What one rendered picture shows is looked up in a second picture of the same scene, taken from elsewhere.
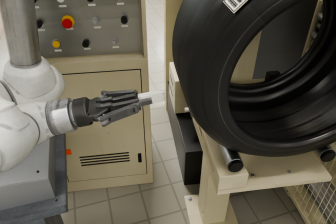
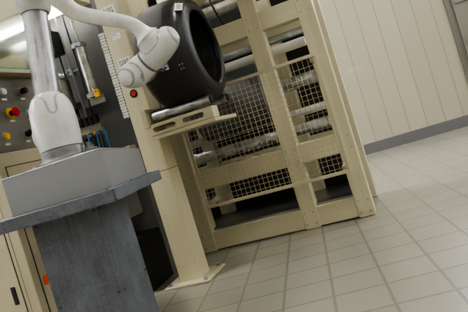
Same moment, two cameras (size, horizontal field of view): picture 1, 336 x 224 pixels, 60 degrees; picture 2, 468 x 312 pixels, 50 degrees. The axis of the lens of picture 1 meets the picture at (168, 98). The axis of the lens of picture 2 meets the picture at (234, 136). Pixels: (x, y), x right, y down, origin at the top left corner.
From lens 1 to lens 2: 2.26 m
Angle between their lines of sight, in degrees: 69
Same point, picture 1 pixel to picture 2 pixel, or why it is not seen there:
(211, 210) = (198, 254)
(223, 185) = (214, 112)
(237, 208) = not seen: hidden behind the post
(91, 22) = (26, 114)
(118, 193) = not seen: outside the picture
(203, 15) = (168, 18)
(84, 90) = not seen: hidden behind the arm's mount
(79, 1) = (14, 95)
